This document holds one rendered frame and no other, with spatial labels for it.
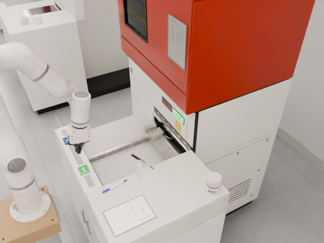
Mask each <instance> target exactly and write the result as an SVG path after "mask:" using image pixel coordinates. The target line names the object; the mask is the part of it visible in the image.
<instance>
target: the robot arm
mask: <svg viewBox="0 0 324 243"><path fill-rule="evenodd" d="M0 70H19V71H21V72H22V73H23V74H25V75H26V76H27V77H28V78H30V79H31V80H32V81H33V82H34V83H36V84H37V85H38V86H39V87H40V88H42V89H43V90H44V91H45V92H47V93H48V94H49V95H51V96H53V97H62V98H64V99H65V100H66V101H67V102H68V103H69V105H70V108H71V121H70V125H69V128H68V133H67V139H68V145H73V146H75V151H76V152H77V154H81V151H82V147H83V145H84V144H85V143H86V142H89V141H90V126H89V117H90V104H91V95H90V93H88V92H87V91H82V90H78V88H77V87H75V86H74V85H73V84H72V83H71V82H70V81H69V80H66V79H63V78H62V77H61V76H60V75H59V74H58V73H57V72H56V71H55V70H53V69H52V68H51V67H50V66H49V65H48V64H47V63H46V62H45V61H44V60H42V59H41V58H40V57H39V56H38V55H37V54H36V53H35V52H34V51H33V50H31V49H30V48H29V47H28V46H26V45H25V44H23V43H20V42H10V43H6V44H3V45H0ZM0 166H1V168H2V171H3V174H4V176H5V179H6V182H7V184H8V187H9V189H10V192H11V194H12V197H13V200H14V202H13V203H12V205H11V208H10V214H11V216H12V218H13V219H14V220H15V221H18V222H23V223H27V222H32V221H35V220H37V219H39V218H41V217H42V216H43V215H45V214H46V213H47V211H48V210H49V208H50V205H51V201H50V198H49V196H48V195H47V194H46V193H44V192H42V191H40V190H39V187H38V184H37V181H36V178H35V175H34V172H33V169H32V166H31V163H30V160H29V153H28V150H27V148H26V146H25V144H24V142H23V140H22V138H21V136H20V134H19V133H18V132H17V130H16V128H15V126H14V124H13V121H12V119H11V117H10V114H9V112H8V110H7V107H6V105H5V103H4V100H3V98H2V96H1V93H0Z"/></svg>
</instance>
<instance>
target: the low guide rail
mask: <svg viewBox="0 0 324 243"><path fill-rule="evenodd" d="M146 141H149V140H148V138H147V137H146V136H144V137H141V138H138V139H136V140H133V141H130V142H128V143H125V144H122V145H120V146H117V147H114V148H111V149H108V150H106V151H103V152H100V153H98V154H95V155H93V156H90V157H88V160H89V161H90V162H93V161H96V160H98V159H101V158H103V157H106V156H108V155H111V154H114V153H116V152H119V151H122V150H124V149H127V148H130V147H133V146H135V145H138V144H141V143H143V142H146Z"/></svg>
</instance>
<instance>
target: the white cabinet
mask: <svg viewBox="0 0 324 243"><path fill-rule="evenodd" d="M58 148H59V151H60V155H61V159H62V162H63V166H64V169H65V172H66V176H67V180H68V184H69V187H70V191H71V195H72V198H73V201H74V205H75V209H76V211H77V214H78V216H79V218H80V221H81V223H82V225H83V228H84V230H85V232H86V235H87V237H88V239H89V242H90V243H104V242H103V240H102V238H101V236H100V233H99V231H98V229H97V227H96V225H95V223H94V220H93V218H92V216H91V214H90V212H89V210H88V208H87V206H86V204H85V202H84V200H83V197H82V195H81V193H80V191H79V189H78V186H77V184H76V182H75V180H74V178H73V176H72V173H71V171H70V169H69V167H68V165H67V163H66V160H65V158H64V156H63V154H62V152H61V150H60V147H59V145H58ZM225 216H226V211H224V212H222V213H220V214H218V215H216V216H215V217H213V218H211V219H209V220H207V221H205V222H203V223H201V224H199V225H197V226H195V227H193V228H191V229H189V230H187V231H185V232H183V233H181V234H180V235H178V236H176V237H174V238H172V239H170V240H168V241H166V242H164V243H220V239H221V234H222V230H223V225H224V221H225Z"/></svg>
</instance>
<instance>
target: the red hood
mask: <svg viewBox="0 0 324 243"><path fill-rule="evenodd" d="M314 3H315V0H118V11H119V22H120V34H121V49H122V50H123V51H124V52H125V53H126V54H127V55H128V56H129V57H130V58H131V59H132V60H133V61H134V62H135V63H136V64H137V65H138V66H139V67H140V68H141V69H142V70H143V71H144V72H145V73H146V74H147V75H148V76H149V77H150V78H151V79H152V80H153V81H154V82H155V83H156V84H157V85H158V86H159V87H160V88H161V89H162V90H163V91H164V93H165V94H166V95H167V96H168V97H169V98H170V99H171V100H172V101H173V102H174V103H175V104H176V105H177V106H178V107H179V108H180V109H181V110H182V111H183V112H184V113H185V114H186V115H189V114H192V113H194V112H197V111H200V110H203V109H205V108H209V107H211V106H214V105H217V104H220V103H222V102H225V101H228V100H231V99H233V98H236V97H239V96H241V95H244V94H247V93H250V92H253V91H255V90H258V89H261V88H264V87H266V86H269V85H272V84H275V83H277V82H280V81H283V80H286V79H288V78H291V77H293V74H294V71H295V68H296V64H297V60H298V57H299V53H300V50H301V47H302V43H303V41H304V37H305V34H306V30H307V27H308V24H309V20H310V17H311V13H312V10H313V7H314Z"/></svg>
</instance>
